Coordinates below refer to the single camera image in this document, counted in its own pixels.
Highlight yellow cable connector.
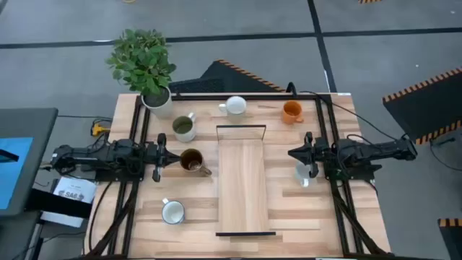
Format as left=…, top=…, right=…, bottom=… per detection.
left=90, top=121, right=110, bottom=137

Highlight white plant pot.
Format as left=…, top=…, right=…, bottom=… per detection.
left=140, top=85, right=174, bottom=118

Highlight dark monitor blue screen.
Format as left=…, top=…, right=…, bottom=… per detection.
left=0, top=107, right=59, bottom=217

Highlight white printed paper sheet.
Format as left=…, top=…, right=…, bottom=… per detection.
left=53, top=175, right=98, bottom=204

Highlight brown teal glazed mug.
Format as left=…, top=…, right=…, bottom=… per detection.
left=179, top=147, right=213, bottom=178

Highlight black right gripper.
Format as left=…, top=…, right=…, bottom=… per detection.
left=287, top=131, right=328, bottom=179

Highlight black mat orange striped edge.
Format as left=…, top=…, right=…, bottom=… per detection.
left=437, top=217, right=462, bottom=260
left=200, top=58, right=287, bottom=94
left=382, top=66, right=462, bottom=146

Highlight black plug with cable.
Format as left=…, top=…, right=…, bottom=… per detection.
left=428, top=136, right=462, bottom=173

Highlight white mug blue flowers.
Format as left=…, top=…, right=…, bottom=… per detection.
left=160, top=197, right=186, bottom=226

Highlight long black cable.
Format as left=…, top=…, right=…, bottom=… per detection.
left=299, top=90, right=411, bottom=142

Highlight orange mug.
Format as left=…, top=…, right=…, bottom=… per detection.
left=281, top=100, right=305, bottom=126

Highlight white mug green inside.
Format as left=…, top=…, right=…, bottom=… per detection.
left=171, top=111, right=198, bottom=144

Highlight white mug teal tile pattern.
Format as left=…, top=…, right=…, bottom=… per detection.
left=294, top=160, right=318, bottom=189

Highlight black hanging cable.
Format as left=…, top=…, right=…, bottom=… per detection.
left=87, top=179, right=113, bottom=254

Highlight wooden shelf black metal frame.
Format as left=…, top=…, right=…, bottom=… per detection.
left=215, top=124, right=277, bottom=238

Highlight green leafy plant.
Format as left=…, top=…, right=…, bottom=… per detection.
left=105, top=28, right=178, bottom=97

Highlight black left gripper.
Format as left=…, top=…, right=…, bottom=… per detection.
left=145, top=132, right=181, bottom=183

